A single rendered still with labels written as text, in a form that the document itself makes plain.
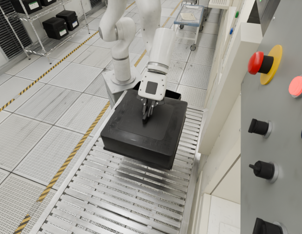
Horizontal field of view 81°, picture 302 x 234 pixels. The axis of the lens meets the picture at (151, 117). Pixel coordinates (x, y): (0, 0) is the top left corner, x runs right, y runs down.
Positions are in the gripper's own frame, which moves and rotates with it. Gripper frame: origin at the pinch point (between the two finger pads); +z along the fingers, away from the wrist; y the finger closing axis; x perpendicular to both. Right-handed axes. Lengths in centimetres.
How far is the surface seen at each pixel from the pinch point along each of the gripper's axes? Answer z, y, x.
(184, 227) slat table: 42.5, 25.2, 2.5
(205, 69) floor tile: -70, 21, 223
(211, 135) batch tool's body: 3.5, 26.3, 4.9
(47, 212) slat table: 52, -31, -7
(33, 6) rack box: -94, -229, 142
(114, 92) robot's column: -4, -39, 50
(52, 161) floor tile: 76, -101, 77
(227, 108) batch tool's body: -7.8, 27.7, -6.3
